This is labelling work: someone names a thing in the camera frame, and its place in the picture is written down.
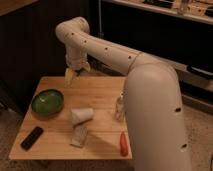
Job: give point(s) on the metal vertical pole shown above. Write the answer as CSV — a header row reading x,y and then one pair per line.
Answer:
x,y
100,32

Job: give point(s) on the black remote control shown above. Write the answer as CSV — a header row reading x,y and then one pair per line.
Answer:
x,y
31,138

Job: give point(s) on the dark wooden cabinet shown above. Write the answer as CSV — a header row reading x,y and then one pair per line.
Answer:
x,y
29,48

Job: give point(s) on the orange carrot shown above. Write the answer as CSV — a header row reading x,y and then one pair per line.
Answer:
x,y
123,145

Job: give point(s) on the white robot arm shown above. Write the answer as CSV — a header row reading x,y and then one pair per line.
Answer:
x,y
158,143

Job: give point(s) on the wooden folding table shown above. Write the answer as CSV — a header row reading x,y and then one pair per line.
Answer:
x,y
102,144

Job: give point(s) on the small clear plastic bottle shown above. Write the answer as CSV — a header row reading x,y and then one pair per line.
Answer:
x,y
119,109

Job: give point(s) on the white paper cup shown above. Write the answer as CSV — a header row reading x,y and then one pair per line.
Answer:
x,y
80,115

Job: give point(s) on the green ceramic bowl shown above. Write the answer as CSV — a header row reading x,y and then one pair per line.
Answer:
x,y
47,102

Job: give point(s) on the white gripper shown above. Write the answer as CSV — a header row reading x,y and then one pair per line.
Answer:
x,y
75,60

